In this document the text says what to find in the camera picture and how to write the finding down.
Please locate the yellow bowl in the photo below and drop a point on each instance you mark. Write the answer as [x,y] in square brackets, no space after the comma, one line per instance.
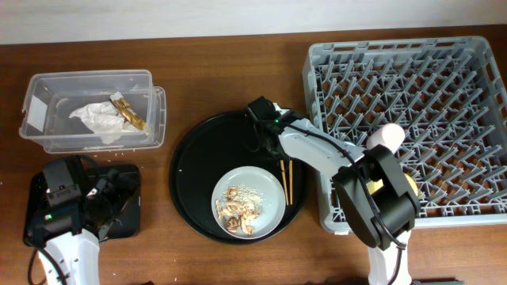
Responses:
[412,184]

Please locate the round black serving tray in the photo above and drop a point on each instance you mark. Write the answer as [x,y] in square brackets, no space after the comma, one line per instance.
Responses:
[205,154]

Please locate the clear plastic waste bin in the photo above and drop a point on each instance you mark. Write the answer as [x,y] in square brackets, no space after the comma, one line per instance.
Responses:
[52,97]

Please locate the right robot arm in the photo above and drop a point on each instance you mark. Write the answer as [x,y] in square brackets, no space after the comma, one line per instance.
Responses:
[379,203]

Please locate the pink cup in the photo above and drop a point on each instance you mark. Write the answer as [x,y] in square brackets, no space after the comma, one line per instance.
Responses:
[390,135]

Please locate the black rectangular tray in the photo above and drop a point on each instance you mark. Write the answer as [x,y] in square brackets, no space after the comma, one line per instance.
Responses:
[127,224]

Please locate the grey plate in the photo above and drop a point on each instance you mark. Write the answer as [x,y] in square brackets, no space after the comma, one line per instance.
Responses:
[271,191]

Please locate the grey dishwasher rack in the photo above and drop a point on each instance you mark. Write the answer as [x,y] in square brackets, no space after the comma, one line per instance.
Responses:
[448,96]

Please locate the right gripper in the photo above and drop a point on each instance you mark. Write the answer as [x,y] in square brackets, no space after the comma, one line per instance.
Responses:
[272,153]

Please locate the white tissue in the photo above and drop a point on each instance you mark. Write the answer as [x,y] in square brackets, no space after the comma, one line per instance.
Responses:
[102,118]

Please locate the wooden chopstick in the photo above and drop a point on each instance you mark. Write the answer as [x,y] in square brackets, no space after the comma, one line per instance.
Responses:
[290,173]
[283,174]

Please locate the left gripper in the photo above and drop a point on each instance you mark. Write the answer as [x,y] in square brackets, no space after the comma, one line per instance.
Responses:
[105,184]

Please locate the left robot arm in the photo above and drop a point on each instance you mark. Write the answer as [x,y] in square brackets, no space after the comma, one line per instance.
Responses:
[71,256]

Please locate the food scraps on plate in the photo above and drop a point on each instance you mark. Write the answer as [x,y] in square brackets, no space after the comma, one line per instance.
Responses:
[238,207]

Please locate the gold foil wrapper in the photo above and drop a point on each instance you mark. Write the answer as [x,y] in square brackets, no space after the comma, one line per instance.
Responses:
[125,109]

